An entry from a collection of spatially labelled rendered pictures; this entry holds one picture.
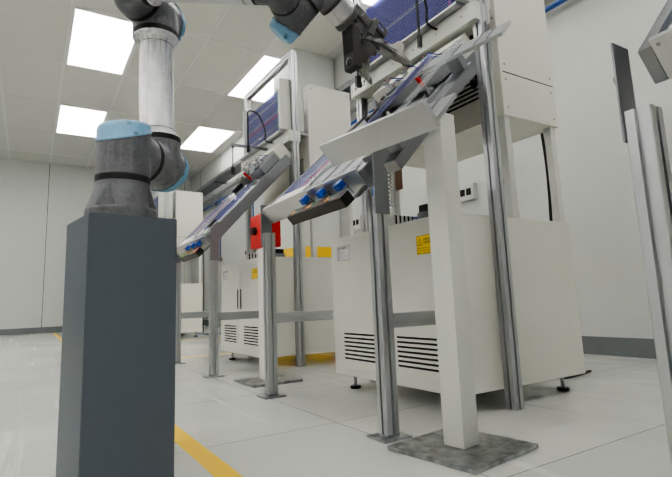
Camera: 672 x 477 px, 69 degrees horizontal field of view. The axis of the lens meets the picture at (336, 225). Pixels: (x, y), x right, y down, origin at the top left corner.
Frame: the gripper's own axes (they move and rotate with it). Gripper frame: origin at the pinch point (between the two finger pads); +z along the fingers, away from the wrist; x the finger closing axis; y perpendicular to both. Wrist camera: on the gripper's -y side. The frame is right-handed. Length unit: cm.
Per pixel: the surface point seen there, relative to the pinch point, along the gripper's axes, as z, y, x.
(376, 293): 29, -51, 8
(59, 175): -10, 188, 892
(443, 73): 24.7, 32.0, 9.4
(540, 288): 92, -15, -1
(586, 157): 164, 114, 29
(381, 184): 15.1, -25.0, 5.6
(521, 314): 86, -28, 1
